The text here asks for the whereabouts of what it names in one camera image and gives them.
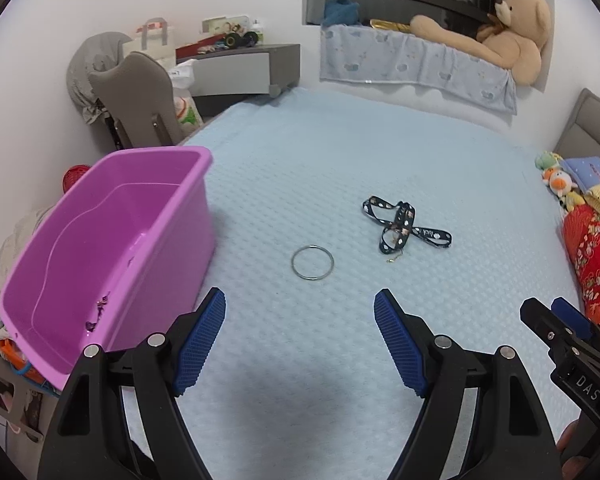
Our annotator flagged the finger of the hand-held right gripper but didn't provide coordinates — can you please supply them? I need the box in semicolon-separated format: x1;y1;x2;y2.
520;297;597;362
551;296;600;347

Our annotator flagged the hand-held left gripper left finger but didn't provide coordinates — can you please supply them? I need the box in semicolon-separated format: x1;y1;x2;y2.
37;287;227;480

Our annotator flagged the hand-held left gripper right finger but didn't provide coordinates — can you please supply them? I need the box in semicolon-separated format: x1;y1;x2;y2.
374;288;563;480

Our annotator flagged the brown chain bracelet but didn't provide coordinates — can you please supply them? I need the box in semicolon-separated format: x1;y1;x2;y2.
84;291;112;332

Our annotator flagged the silver bangle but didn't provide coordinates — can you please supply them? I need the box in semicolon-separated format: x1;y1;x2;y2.
291;245;335;281

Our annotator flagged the purple plastic bin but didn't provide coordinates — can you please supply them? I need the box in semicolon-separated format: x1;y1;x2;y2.
0;146;217;391

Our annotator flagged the person's right hand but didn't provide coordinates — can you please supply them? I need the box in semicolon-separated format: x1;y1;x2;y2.
555;420;582;480

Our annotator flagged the red printed pillow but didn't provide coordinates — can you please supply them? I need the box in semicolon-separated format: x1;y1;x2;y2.
562;205;600;331

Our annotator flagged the white orange plush toy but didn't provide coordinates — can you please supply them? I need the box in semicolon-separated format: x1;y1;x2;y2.
542;169;578;196

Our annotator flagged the blue pillow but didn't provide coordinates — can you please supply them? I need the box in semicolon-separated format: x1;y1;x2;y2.
562;156;600;196

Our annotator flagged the orange blue toy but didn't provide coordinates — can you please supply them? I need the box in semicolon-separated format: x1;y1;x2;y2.
0;337;46;391

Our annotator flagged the grey headboard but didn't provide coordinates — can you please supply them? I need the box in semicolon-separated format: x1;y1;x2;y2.
552;88;600;181

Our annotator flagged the beige cloth pile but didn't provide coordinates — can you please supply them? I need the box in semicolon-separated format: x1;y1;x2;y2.
0;205;56;311

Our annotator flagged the grey shelf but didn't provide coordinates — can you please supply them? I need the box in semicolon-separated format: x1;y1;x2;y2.
0;330;46;443

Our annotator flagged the red round object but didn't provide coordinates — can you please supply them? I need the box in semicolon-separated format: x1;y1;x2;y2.
62;164;92;193

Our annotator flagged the light blue bedspread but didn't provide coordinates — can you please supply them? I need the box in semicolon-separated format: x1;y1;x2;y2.
125;85;588;480

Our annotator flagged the white printed plastic bag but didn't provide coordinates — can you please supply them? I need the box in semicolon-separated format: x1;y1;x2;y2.
170;59;204;133

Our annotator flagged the grey chair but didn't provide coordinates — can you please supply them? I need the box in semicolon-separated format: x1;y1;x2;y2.
88;51;186;151

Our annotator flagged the grey desk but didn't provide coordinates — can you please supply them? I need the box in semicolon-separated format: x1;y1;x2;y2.
177;43;301;118

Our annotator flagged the beige teddy bear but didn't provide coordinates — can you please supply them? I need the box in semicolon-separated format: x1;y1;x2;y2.
410;0;552;86

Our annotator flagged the printed blue blanket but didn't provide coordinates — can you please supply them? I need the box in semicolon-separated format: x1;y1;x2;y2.
320;24;518;115

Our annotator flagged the red box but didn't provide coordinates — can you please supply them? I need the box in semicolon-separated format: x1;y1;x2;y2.
175;40;226;61

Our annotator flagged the white shopping bag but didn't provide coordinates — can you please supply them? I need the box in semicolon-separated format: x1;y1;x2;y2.
122;17;176;71

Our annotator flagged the grey cloth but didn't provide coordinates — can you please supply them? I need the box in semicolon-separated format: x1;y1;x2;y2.
66;31;133;126

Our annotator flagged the black toy car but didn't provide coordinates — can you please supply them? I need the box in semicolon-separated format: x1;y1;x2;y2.
225;31;260;50

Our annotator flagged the gold shiny object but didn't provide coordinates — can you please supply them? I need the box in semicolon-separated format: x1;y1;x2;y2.
370;18;413;33

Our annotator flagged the blue plush toy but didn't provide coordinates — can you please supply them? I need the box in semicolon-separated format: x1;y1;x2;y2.
322;0;361;26

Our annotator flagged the black patterned lanyard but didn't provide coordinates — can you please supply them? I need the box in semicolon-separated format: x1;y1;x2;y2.
362;196;453;262

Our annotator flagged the photo frame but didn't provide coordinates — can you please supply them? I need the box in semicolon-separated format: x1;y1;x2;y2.
202;15;253;38

